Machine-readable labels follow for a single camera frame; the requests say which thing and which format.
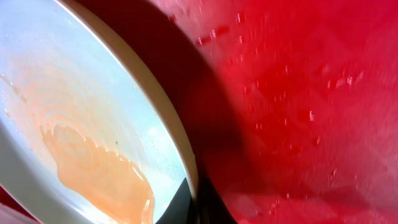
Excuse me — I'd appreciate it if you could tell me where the red serving tray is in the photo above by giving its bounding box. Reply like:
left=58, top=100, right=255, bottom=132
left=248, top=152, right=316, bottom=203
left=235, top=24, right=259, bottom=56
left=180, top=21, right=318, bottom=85
left=0, top=0, right=398, bottom=224

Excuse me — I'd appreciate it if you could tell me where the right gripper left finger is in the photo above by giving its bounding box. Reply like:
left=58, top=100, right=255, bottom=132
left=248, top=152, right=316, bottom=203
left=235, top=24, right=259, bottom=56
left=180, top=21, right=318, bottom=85
left=156, top=179, right=196, bottom=224

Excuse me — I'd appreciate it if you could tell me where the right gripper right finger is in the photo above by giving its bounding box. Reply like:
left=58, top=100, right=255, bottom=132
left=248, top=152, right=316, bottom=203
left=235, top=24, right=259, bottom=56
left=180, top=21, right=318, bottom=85
left=197, top=177, right=237, bottom=224

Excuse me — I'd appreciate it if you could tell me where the white plate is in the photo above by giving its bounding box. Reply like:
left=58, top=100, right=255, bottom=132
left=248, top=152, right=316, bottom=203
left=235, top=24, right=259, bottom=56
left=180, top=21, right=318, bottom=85
left=1, top=1, right=198, bottom=223

